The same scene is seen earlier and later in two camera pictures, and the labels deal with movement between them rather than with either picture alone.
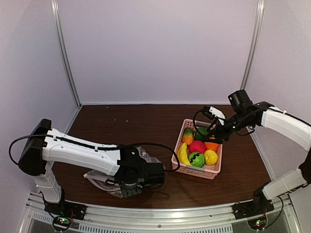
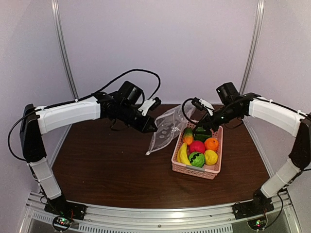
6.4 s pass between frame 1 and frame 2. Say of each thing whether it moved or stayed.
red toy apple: stayed
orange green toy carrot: stayed
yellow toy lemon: stayed
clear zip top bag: moved
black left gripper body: moved
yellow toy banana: stayed
